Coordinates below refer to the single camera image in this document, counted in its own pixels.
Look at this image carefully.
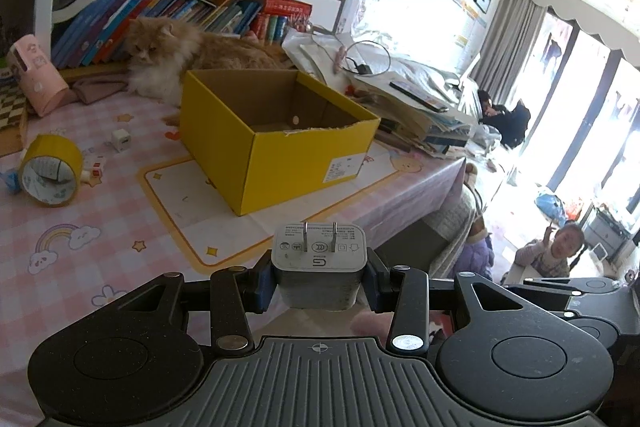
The small white staples box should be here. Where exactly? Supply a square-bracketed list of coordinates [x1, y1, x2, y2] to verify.
[80, 154, 106, 186]

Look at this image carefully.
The blue wrapper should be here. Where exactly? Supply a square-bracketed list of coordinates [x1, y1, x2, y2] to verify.
[0, 169, 22, 195]

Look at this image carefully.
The yellow tape roll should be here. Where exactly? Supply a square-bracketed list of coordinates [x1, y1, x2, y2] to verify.
[18, 134, 84, 207]

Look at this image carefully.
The orange white fluffy cat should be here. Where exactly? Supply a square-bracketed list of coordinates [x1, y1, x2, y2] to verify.
[124, 17, 284, 107]

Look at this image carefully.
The small white charger cube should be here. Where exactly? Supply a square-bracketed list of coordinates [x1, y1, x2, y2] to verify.
[111, 129, 131, 152]

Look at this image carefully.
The pink checkered tablecloth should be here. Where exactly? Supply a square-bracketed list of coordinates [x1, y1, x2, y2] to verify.
[1, 93, 464, 426]

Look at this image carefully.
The red book box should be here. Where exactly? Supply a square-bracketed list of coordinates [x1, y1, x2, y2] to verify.
[262, 0, 312, 17]

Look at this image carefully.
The large white power adapter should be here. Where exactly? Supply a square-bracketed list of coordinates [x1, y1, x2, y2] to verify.
[271, 222, 368, 312]

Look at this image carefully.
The stack of papers and books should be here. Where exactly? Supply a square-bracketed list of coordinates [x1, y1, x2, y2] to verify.
[282, 29, 478, 155]

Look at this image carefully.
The wooden chess board box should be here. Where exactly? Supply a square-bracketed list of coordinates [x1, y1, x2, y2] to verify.
[0, 81, 28, 157]

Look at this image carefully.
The yellow cardboard box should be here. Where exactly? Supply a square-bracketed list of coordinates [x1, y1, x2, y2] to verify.
[180, 69, 380, 216]

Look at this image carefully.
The child in pink top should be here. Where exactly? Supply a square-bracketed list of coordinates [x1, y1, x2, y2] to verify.
[514, 222, 585, 277]

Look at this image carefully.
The pink cylindrical appliance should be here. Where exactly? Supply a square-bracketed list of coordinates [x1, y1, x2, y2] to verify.
[6, 35, 70, 117]

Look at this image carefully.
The pink folded cloth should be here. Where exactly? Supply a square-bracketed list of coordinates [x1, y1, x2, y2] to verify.
[70, 75, 128, 105]

